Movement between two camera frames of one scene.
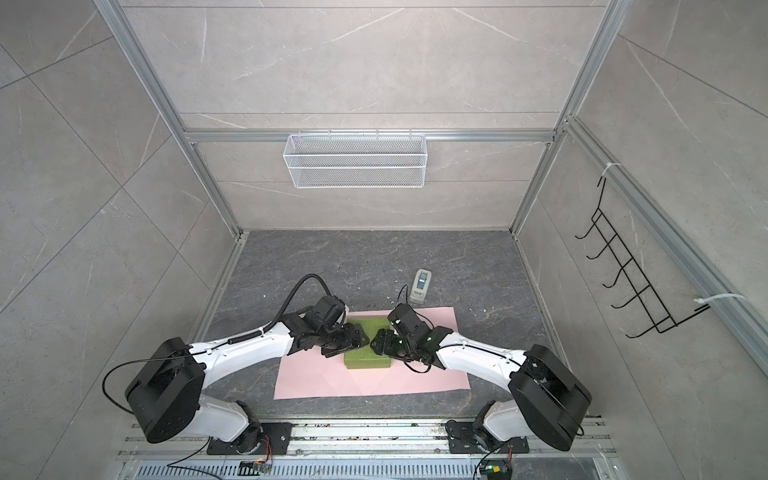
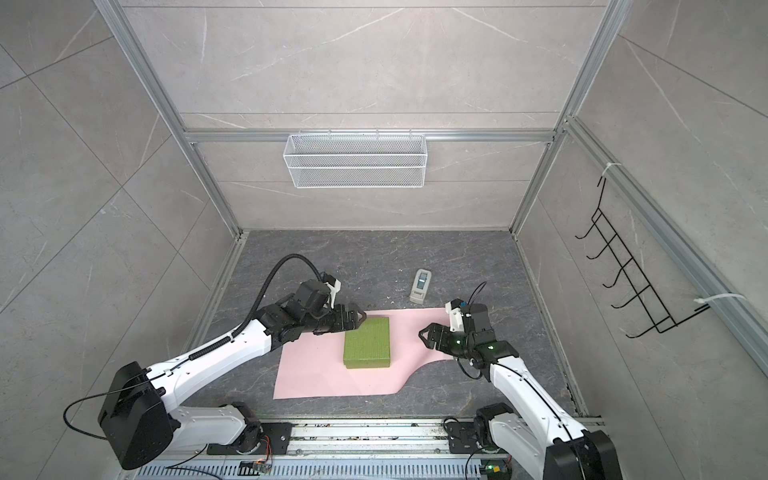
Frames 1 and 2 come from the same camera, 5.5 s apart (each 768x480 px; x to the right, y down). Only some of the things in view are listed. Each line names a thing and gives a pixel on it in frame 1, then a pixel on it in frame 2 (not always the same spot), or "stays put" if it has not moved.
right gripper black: x=383 y=344 → x=444 y=337
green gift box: x=365 y=357 stays put
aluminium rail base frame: x=369 y=450 stays put
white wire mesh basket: x=356 y=161 stays put
